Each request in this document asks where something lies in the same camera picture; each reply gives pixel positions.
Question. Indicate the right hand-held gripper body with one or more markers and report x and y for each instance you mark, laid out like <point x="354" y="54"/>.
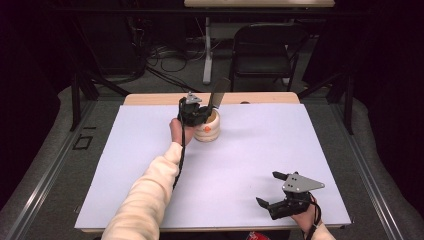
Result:
<point x="293" y="200"/>

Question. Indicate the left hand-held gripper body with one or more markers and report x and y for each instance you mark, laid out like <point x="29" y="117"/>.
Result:
<point x="191" y="111"/>

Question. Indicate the cream ringed cup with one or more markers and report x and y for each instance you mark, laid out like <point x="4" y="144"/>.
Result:
<point x="208" y="131"/>

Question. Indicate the black comb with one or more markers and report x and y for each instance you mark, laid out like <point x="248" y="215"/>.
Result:
<point x="220" y="93"/>

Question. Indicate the person's right hand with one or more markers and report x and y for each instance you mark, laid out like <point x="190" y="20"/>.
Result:
<point x="305" y="218"/>

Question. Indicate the person's left hand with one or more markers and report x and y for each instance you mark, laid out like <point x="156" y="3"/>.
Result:
<point x="178" y="131"/>

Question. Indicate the white table sheet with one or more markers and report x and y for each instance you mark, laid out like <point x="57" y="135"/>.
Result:
<point x="233" y="160"/>

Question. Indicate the black chair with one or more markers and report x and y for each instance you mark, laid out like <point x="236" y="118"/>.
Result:
<point x="263" y="56"/>

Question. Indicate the black metal stand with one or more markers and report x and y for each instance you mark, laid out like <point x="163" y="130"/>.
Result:
<point x="348" y="106"/>
<point x="76" y="100"/>

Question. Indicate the dark equipment box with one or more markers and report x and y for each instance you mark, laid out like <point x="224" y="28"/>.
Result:
<point x="113" y="43"/>

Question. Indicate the grey floor rail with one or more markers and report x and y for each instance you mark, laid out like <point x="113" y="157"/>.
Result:
<point x="370" y="186"/>
<point x="43" y="186"/>

